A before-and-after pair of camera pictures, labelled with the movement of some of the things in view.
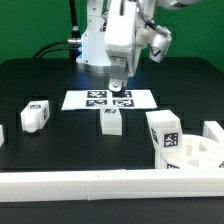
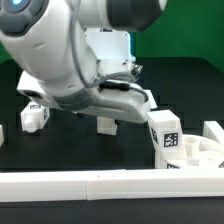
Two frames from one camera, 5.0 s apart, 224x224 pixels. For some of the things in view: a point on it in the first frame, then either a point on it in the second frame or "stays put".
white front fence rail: x=111 y=184 stays put
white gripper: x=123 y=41 -> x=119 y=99
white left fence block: x=2 y=139 stays put
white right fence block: x=213 y=130 stays put
